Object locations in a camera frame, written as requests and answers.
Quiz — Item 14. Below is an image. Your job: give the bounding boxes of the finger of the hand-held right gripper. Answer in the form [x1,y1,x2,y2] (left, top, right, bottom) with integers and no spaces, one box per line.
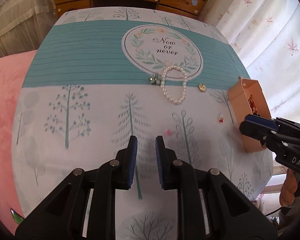
[239,121,288,153]
[245,114,300,143]

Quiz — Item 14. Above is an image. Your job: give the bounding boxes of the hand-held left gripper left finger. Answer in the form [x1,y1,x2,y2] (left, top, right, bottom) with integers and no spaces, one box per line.
[15,135,138,240]

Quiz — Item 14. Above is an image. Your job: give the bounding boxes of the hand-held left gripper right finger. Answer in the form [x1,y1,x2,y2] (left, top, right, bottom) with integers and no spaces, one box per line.
[155,135,279,240]

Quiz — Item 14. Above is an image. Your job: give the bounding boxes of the orange plastic box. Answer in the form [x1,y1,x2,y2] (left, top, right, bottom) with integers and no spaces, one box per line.
[227,77,272,153]

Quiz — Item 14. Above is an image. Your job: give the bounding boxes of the person's right hand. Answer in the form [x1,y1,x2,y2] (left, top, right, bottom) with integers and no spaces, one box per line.
[279,169,299,207]

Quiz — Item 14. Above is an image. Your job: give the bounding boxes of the white leaf print curtain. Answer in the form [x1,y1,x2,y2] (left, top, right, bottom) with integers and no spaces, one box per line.
[197,0,300,130]

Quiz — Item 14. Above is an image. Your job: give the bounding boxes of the green flower earring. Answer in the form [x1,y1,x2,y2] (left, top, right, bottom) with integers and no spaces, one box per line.
[149,72,163,85]

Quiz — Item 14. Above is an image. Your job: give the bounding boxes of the tree print tablecloth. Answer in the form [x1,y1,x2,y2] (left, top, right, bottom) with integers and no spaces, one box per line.
[11,6,274,240]

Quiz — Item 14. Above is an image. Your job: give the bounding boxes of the green leaf-shaped object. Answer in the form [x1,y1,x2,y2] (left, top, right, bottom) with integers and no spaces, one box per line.
[10,208,25,225]

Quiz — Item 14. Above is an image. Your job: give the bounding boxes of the pink blanket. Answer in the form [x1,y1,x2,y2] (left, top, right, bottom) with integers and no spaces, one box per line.
[0,50,39,230]

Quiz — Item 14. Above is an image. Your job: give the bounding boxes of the white lace furniture cover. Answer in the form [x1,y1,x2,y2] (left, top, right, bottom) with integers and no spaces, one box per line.
[0,0,58,60]

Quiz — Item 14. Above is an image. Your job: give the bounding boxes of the white pearl bracelet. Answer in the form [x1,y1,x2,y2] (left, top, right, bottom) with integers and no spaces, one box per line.
[160,65,188,105]

